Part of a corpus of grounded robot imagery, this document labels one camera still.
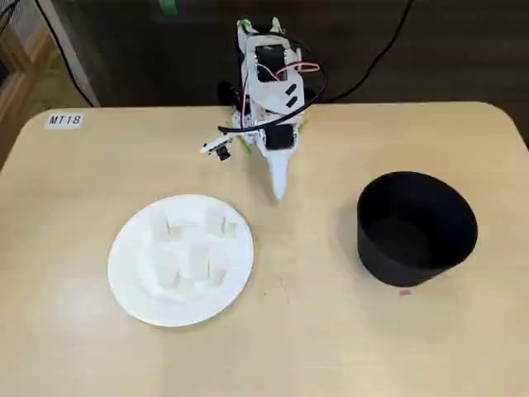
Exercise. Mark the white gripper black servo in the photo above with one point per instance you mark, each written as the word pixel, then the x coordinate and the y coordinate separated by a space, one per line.
pixel 280 141

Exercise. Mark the white cube block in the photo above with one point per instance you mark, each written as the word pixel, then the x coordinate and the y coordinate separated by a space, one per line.
pixel 202 262
pixel 166 271
pixel 163 227
pixel 217 223

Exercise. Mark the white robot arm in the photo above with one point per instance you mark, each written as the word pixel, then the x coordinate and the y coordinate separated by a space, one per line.
pixel 268 89

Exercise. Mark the black round pot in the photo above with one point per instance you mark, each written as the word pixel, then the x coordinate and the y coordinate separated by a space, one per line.
pixel 413 256

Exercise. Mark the white paper plate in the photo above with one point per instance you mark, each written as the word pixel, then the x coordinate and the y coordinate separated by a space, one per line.
pixel 136 285

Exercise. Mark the green tape strip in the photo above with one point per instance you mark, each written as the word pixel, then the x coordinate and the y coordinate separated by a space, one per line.
pixel 244 144
pixel 304 126

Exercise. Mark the small pink tape piece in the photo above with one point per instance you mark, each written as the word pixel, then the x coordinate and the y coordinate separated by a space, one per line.
pixel 405 293

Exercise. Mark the white MT18 label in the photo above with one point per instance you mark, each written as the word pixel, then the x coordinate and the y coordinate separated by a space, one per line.
pixel 64 120

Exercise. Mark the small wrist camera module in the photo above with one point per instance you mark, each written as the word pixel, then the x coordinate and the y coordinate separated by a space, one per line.
pixel 218 145

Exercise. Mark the wooden shelf frame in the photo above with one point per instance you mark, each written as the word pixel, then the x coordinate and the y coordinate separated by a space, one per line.
pixel 25 62

